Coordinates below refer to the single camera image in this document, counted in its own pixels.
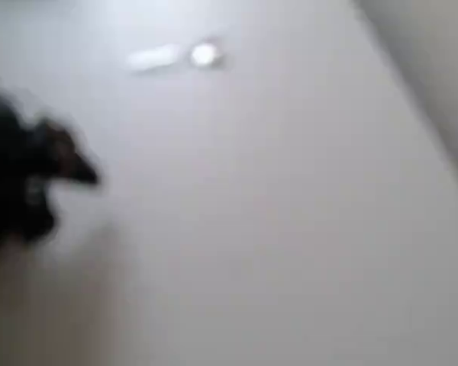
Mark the silver metal spoon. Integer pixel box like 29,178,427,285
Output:
126,37,227,74

